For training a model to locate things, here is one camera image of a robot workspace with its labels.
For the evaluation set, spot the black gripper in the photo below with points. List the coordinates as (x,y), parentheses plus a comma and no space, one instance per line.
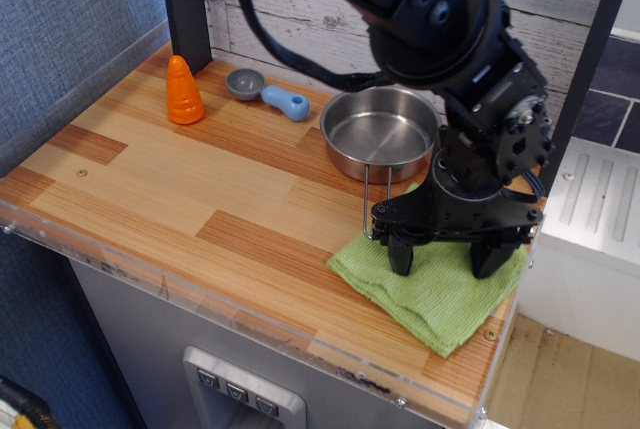
(495,222)

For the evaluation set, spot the green cloth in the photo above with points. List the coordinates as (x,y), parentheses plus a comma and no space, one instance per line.
(440,302)

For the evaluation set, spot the steel pan with wire handle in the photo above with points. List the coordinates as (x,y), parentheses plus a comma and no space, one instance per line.
(379,136)

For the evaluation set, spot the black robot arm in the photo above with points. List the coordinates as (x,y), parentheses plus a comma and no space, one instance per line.
(497,127)

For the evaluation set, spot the white ribbed appliance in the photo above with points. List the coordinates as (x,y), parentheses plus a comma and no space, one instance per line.
(584,281)

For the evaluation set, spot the blue grey measuring scoop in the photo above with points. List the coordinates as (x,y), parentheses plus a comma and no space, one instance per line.
(248,85)

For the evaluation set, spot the orange toy carrot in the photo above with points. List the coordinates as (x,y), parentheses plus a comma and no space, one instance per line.
(183,99)

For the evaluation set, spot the grey cabinet with dispenser panel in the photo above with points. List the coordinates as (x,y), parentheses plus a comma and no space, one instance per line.
(204,365)

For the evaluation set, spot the yellow object bottom left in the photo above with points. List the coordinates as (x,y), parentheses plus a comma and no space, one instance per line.
(19,410)

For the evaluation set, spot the dark right shelf post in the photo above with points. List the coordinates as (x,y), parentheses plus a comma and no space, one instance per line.
(604,18)

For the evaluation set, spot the dark shelf post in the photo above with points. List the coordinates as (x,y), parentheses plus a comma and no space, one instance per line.
(604,18)
(189,31)

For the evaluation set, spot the dark left shelf post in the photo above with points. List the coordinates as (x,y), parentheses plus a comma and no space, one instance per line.
(189,31)

